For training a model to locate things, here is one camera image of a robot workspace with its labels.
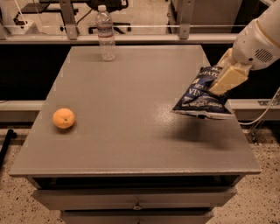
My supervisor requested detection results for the blue potato chip bag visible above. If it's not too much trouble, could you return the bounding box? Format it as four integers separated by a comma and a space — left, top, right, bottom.
172, 66, 234, 120

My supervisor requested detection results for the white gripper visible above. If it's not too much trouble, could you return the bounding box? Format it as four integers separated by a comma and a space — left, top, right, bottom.
208, 19, 280, 95

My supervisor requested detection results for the clear plastic water bottle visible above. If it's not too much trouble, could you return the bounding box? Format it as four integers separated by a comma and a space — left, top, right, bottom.
96, 4, 116, 61

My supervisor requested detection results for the black office chair base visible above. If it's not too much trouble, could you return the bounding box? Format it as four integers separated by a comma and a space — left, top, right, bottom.
60, 0, 131, 34

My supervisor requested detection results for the black bar on floor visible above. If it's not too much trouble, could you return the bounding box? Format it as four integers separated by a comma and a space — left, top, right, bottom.
0, 129, 17, 168

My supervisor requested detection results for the metal guard rail frame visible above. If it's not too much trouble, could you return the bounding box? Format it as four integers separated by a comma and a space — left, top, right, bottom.
1, 0, 237, 45

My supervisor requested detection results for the lower grey drawer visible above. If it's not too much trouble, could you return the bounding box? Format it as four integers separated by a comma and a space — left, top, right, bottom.
61, 210, 214, 224

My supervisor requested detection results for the grey table with drawers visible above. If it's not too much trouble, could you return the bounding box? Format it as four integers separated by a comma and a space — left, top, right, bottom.
8, 44, 263, 224

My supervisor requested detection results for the orange fruit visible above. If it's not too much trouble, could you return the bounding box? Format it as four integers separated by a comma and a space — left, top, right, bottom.
52, 108, 75, 130

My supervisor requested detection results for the white cable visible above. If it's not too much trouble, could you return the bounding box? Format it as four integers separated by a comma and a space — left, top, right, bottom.
237, 87, 280, 126

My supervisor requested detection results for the round metal drawer knob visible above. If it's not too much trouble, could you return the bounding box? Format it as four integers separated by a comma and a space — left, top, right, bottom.
132, 203, 143, 211

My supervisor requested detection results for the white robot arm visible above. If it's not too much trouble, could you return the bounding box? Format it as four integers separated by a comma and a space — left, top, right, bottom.
208, 0, 280, 95

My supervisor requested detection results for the grey drawer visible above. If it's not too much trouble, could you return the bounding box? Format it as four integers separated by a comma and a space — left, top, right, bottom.
32, 187, 237, 210
61, 210, 214, 224

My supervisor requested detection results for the upper grey drawer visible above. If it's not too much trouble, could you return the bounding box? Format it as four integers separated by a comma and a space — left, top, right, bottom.
32, 187, 237, 210

